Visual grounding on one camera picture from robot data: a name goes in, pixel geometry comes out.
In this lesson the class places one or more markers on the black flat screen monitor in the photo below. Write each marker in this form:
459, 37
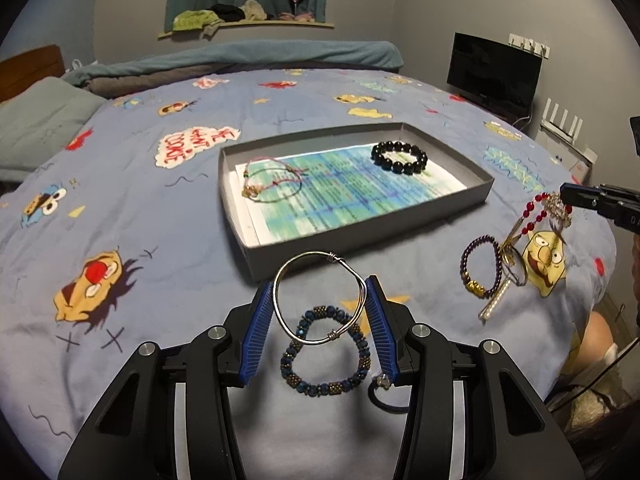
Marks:
490, 70

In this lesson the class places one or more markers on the grey pillow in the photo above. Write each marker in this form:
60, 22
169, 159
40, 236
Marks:
45, 115

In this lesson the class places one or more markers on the teal blanket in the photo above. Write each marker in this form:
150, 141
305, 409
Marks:
250, 55

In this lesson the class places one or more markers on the white wall hook rack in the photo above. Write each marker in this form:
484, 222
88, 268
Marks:
530, 45

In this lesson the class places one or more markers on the green cloth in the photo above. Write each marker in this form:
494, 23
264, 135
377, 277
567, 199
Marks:
192, 20

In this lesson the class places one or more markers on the green printed paper sheet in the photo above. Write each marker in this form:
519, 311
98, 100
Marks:
350, 195

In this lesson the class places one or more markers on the black cloth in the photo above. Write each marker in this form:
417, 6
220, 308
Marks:
227, 11

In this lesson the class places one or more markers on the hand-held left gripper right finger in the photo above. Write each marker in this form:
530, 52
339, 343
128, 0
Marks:
382, 335

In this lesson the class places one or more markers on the pink cloth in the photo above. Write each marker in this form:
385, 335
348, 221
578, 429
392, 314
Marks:
300, 17

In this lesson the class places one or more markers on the beige cloth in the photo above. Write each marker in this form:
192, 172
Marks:
252, 10

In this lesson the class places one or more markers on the wooden headboard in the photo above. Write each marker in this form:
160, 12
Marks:
30, 70

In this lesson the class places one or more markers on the grey cardboard box tray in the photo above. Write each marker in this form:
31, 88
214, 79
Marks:
280, 260

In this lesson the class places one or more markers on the person's leg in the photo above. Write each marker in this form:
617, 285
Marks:
595, 340

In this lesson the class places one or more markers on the grey blanket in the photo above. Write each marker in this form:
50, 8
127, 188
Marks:
135, 80

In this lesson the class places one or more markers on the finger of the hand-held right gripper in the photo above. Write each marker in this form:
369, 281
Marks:
585, 195

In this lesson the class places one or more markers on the white router with antennas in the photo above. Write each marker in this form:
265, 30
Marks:
567, 130

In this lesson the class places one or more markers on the thin metal bangles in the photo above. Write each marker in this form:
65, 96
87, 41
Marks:
522, 272

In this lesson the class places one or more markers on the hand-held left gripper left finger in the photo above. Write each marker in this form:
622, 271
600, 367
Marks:
257, 335

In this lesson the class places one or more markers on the red bead tassel pendant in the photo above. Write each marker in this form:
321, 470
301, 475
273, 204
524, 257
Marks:
539, 218

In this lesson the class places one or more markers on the blue cartoon printed bed sheet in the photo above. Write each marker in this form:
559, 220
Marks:
150, 240

